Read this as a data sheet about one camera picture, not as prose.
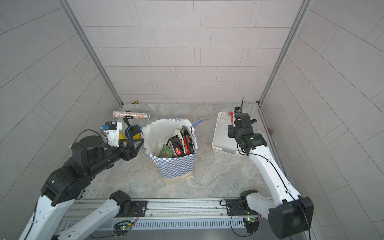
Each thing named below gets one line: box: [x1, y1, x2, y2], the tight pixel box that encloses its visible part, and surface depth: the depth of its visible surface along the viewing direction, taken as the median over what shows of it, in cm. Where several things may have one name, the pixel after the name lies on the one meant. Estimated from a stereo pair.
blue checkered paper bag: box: [142, 118, 199, 186], surface depth 72 cm
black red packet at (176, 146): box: [166, 135, 186, 158], surface depth 74 cm
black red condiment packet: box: [180, 125, 195, 155], surface depth 72 cm
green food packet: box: [157, 143, 173, 158], surface depth 77 cm
